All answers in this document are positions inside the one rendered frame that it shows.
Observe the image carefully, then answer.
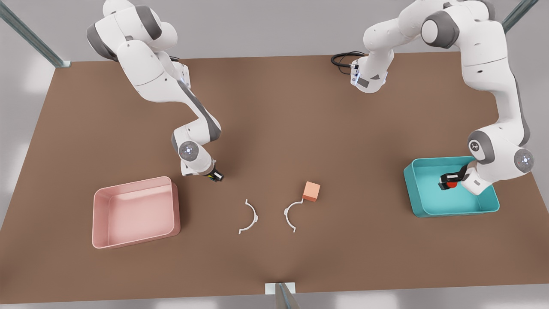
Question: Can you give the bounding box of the silver frame post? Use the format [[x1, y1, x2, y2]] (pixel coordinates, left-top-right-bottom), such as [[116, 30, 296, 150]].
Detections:
[[265, 282, 302, 309], [0, 2, 72, 69], [501, 0, 540, 34]]

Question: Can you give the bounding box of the blue storage box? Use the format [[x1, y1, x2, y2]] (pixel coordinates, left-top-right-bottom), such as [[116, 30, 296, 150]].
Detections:
[[403, 156, 501, 218]]

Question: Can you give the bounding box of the orange cube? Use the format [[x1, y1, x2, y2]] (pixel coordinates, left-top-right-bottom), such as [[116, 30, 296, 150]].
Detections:
[[302, 181, 321, 203]]

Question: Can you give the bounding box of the pink storage box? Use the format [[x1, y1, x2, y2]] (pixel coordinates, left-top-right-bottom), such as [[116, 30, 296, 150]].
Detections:
[[92, 176, 181, 249]]

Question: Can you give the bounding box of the white curved bracket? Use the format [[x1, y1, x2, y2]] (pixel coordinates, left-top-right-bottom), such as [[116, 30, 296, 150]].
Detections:
[[284, 200, 305, 233], [238, 199, 259, 235]]

